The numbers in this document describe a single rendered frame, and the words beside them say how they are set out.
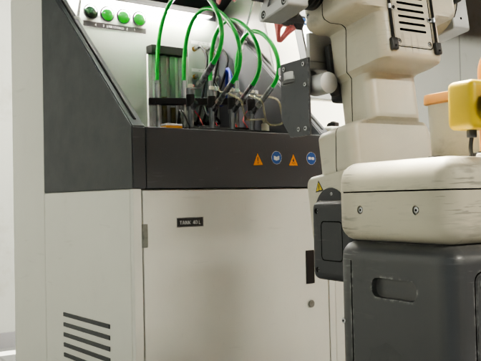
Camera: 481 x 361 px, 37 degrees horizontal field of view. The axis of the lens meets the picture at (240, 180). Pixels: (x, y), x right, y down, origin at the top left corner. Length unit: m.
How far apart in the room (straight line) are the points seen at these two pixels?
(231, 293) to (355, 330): 0.90
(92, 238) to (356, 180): 1.08
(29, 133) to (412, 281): 1.68
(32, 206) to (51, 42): 0.54
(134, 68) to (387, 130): 1.24
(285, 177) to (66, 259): 0.69
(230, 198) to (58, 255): 0.59
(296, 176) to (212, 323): 0.51
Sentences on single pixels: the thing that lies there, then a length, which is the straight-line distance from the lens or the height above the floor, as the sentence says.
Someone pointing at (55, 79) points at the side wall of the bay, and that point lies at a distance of 2.32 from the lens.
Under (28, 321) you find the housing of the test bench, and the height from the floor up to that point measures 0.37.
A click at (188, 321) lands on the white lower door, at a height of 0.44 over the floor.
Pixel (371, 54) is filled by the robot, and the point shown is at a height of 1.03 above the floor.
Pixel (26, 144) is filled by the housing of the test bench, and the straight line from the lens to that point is 2.53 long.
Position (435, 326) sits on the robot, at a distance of 1.06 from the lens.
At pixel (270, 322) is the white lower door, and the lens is 2.14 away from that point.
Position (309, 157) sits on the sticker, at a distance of 2.22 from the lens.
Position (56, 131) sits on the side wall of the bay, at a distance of 2.30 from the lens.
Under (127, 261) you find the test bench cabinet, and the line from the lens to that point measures 1.90.
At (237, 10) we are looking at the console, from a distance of 2.72.
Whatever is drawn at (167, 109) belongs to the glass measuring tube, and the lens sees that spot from 2.55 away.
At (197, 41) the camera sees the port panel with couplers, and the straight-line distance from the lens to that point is 2.67.
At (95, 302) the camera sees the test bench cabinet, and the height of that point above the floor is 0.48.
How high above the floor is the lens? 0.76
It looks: 1 degrees up
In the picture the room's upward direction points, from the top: 1 degrees counter-clockwise
